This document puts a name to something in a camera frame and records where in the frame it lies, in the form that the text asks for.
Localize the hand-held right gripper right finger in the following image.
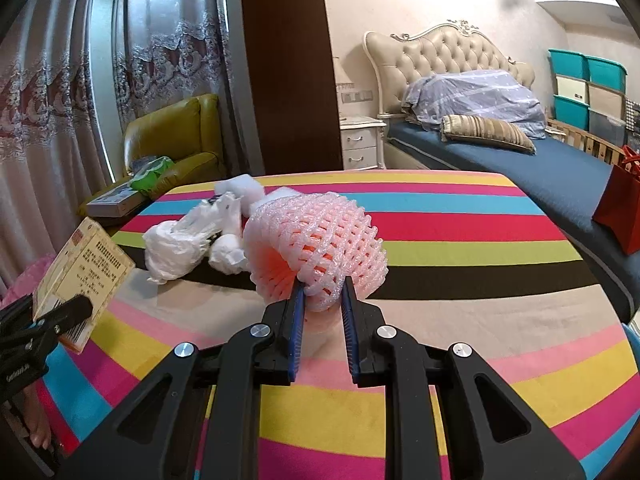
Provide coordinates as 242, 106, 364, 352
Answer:
341, 280, 586, 480

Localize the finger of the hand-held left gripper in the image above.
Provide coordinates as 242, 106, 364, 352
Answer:
30, 295, 95, 348

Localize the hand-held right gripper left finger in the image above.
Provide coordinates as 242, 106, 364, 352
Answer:
57, 280, 308, 480

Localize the yellow medicine box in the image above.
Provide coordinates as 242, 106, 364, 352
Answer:
32, 217, 136, 353

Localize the orange foam fruit net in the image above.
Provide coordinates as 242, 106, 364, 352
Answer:
242, 191, 390, 313

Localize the white foam sheet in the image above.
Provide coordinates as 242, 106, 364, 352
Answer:
215, 174, 266, 206

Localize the person's left hand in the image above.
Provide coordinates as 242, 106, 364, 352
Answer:
22, 390, 63, 461

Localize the crumpled white tissue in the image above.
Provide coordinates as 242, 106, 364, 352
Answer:
207, 232, 248, 276

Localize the flat white cardboard box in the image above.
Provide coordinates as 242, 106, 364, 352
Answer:
85, 182, 146, 218

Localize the white printed plastic bag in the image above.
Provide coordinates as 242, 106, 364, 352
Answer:
142, 195, 246, 283

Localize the pink foam fruit net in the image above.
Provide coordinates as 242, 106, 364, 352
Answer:
255, 186, 306, 211

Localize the striped tablecloth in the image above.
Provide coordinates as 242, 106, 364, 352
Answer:
37, 171, 640, 480

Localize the green packet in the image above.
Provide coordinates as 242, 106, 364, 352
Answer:
131, 157, 176, 196

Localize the white nightstand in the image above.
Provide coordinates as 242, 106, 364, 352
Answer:
340, 115, 388, 171

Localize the yellow leather armchair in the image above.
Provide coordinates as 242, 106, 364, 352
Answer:
122, 94, 226, 196

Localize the pink lace curtain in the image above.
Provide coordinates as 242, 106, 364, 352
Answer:
112, 0, 251, 181
0, 0, 126, 281

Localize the blue bed mattress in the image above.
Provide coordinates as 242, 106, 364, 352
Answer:
387, 122, 640, 321

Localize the striped pillow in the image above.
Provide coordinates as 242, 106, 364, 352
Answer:
440, 114, 537, 155

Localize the light blue duvet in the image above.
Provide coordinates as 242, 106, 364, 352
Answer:
401, 70, 546, 141

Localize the dark wooden partition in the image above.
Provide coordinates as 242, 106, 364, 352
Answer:
240, 0, 346, 176

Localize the tufted cream headboard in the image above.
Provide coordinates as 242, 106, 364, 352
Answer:
363, 19, 536, 116

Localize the red gift bag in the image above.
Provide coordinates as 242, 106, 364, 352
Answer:
592, 145, 640, 256

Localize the teal storage box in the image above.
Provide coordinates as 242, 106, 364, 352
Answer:
548, 49, 590, 81
586, 56, 627, 92
554, 95, 591, 131

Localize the beige storage box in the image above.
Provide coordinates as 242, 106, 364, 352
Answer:
587, 82, 626, 113
555, 75, 590, 102

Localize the grey storage box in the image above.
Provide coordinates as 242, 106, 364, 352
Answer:
589, 107, 627, 143

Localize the houndstooth bag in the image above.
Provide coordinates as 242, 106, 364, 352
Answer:
622, 95, 640, 133

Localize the wooden crib rail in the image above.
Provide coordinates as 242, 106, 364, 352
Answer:
545, 119, 640, 161

